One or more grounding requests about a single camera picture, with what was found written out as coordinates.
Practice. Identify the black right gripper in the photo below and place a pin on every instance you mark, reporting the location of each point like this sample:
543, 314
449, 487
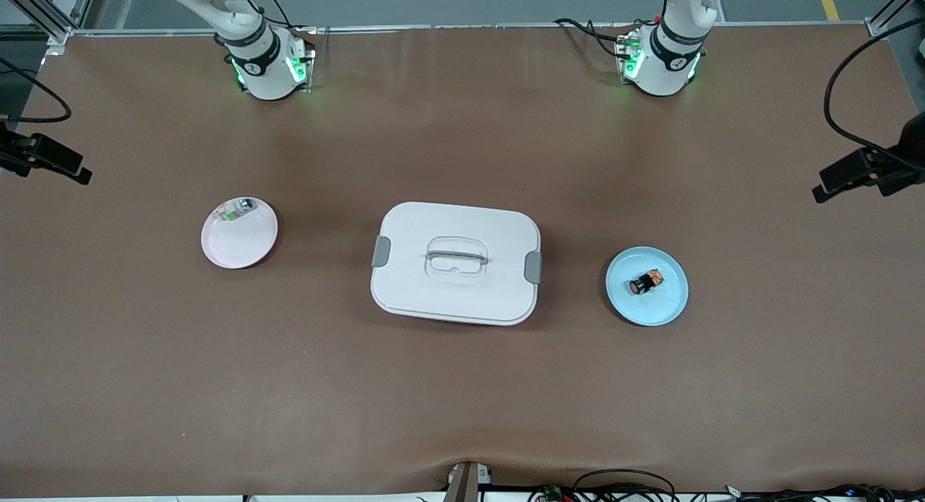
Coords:
16, 154

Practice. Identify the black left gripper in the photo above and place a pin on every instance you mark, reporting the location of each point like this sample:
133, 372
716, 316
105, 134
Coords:
890, 167

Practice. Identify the orange push button switch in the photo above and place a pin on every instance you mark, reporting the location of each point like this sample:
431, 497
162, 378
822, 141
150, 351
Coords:
645, 282

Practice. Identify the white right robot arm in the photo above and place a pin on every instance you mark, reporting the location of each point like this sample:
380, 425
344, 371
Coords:
264, 61

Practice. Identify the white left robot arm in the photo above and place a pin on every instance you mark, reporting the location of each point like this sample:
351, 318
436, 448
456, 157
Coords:
668, 61

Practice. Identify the grey box latch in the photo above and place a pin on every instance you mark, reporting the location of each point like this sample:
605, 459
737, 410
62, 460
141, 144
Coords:
381, 251
533, 266

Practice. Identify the white lidded storage box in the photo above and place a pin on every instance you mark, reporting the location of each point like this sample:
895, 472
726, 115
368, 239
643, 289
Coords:
455, 300

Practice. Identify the pink round plate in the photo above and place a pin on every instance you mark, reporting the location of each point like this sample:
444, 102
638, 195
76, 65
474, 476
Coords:
242, 242

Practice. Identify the light blue round plate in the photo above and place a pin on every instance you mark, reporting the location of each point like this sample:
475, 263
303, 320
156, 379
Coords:
650, 310

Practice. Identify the aluminium frame corner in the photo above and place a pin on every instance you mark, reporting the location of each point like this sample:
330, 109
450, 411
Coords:
885, 18
50, 22

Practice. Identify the green push button switch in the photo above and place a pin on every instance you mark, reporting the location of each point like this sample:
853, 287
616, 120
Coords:
235, 210

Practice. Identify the aluminium camera mount post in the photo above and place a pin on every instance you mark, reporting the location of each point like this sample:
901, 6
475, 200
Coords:
466, 484

